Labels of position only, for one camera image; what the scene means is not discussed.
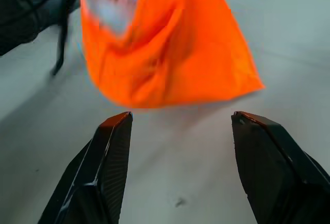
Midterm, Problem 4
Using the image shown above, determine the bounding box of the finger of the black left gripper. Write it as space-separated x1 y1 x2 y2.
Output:
50 11 70 77

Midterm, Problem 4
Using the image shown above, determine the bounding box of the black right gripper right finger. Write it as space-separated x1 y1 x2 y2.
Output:
230 110 330 224

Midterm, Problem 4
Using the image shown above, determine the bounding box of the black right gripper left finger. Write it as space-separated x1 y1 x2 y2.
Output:
38 111 134 224

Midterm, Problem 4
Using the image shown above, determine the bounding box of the orange fabric pouch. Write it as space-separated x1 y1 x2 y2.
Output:
79 0 266 109

